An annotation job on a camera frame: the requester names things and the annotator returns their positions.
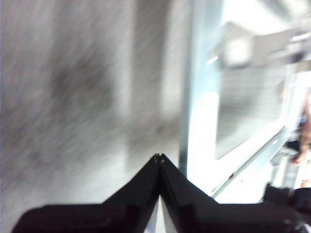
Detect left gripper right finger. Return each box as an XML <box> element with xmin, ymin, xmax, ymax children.
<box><xmin>159</xmin><ymin>153</ymin><xmax>305</xmax><ymax>233</ymax></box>

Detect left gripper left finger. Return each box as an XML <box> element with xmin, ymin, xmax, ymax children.
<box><xmin>11</xmin><ymin>153</ymin><xmax>160</xmax><ymax>233</ymax></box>

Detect cream glass oven door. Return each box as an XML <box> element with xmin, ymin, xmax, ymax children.
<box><xmin>179</xmin><ymin>0</ymin><xmax>311</xmax><ymax>199</ymax></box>

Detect yellow corn cob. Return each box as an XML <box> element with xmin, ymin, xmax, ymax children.
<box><xmin>293</xmin><ymin>87</ymin><xmax>311</xmax><ymax>167</ymax></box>

